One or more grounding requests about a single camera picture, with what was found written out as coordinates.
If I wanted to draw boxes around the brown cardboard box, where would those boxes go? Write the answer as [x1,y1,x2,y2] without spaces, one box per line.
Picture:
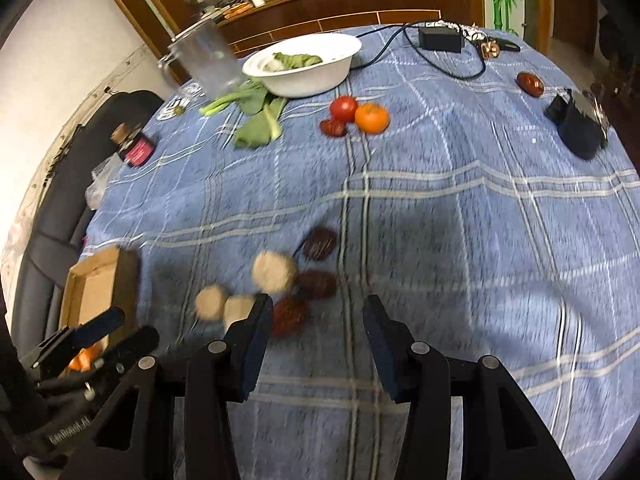
[59,245,141,361]

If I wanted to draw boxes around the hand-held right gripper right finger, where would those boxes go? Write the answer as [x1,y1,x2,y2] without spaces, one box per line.
[362,294,576,480]

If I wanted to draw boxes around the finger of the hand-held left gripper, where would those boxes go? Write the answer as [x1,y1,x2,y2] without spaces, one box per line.
[97,325,161,368]
[75,307,126,343]

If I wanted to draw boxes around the blue plaid tablecloth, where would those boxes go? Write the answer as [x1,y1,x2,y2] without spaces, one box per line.
[77,22,640,480]

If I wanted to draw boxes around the wooden display counter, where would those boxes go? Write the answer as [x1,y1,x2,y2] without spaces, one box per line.
[90,0,551,58]

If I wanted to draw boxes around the green bok choy leaf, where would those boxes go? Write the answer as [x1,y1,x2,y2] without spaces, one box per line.
[233,96,289,150]
[199,80,275,116]

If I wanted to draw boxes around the beige crumbly block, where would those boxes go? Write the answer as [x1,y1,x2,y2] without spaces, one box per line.
[223,294,258,331]
[251,251,298,294]
[194,284,231,321]

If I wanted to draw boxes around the red tomato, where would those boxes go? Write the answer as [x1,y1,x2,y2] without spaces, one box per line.
[329,95,359,122]

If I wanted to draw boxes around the wrinkled dark red date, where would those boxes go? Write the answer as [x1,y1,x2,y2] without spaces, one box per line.
[301,226,340,262]
[295,269,338,302]
[271,294,308,338]

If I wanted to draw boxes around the pink labelled dark bottle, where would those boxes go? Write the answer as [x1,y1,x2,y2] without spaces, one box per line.
[111,125,155,169]

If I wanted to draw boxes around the black power adapter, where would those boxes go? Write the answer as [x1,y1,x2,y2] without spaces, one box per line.
[418,26,463,53]

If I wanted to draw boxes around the black cylindrical device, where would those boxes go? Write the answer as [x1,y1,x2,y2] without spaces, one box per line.
[544,87,611,161]

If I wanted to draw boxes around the small orange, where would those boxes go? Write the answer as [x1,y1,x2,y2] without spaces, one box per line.
[354,102,390,135]

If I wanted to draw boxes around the black power cable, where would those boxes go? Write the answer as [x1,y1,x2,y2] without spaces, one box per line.
[350,22,487,81]

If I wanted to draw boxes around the medium orange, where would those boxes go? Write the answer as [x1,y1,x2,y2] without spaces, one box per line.
[67,346,98,372]

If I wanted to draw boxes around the glossy red date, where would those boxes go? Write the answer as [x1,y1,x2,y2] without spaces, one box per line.
[516,71,546,97]

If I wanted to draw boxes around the crumpled clear plastic wrap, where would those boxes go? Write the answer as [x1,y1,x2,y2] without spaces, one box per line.
[86,157,121,209]

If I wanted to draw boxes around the white bowl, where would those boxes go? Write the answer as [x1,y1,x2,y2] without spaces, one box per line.
[242,34,363,98]

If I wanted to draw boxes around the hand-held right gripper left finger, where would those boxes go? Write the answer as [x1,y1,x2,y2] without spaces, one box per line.
[60,292,275,480]

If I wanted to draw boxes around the black chair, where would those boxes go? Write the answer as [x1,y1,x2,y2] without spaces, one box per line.
[12,90,166,346]

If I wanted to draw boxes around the green leaves in bowl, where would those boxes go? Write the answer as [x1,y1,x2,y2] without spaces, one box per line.
[265,51,323,72]

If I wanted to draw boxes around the clear glass pitcher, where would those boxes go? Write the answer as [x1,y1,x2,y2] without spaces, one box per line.
[157,25,246,98]

